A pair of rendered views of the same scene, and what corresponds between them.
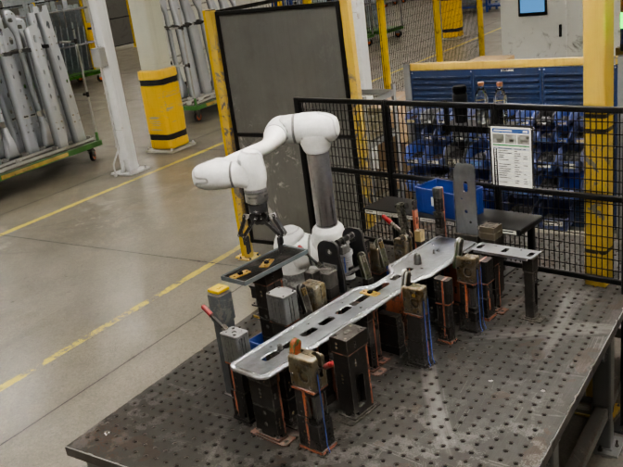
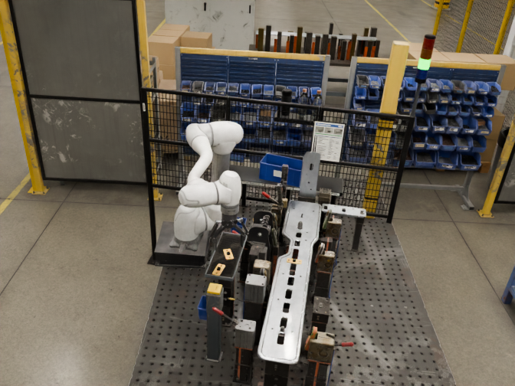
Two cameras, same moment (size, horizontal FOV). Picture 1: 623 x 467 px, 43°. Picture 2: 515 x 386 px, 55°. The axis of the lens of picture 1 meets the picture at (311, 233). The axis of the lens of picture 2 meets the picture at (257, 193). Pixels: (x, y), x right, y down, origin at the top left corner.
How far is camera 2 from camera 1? 1.83 m
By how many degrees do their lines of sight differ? 34
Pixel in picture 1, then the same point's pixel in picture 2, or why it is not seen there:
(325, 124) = (237, 132)
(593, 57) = (394, 83)
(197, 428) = not seen: outside the picture
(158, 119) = not seen: outside the picture
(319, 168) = (224, 163)
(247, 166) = (233, 188)
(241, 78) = (35, 50)
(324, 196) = not seen: hidden behind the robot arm
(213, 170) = (204, 193)
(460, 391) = (362, 318)
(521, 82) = (262, 67)
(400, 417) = (345, 349)
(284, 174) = (77, 128)
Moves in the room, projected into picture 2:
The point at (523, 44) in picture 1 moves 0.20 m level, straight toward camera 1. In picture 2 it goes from (179, 13) to (182, 15)
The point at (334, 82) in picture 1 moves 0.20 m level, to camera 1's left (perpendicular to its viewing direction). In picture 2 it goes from (126, 60) to (105, 62)
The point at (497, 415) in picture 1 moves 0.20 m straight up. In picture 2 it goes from (398, 333) to (405, 306)
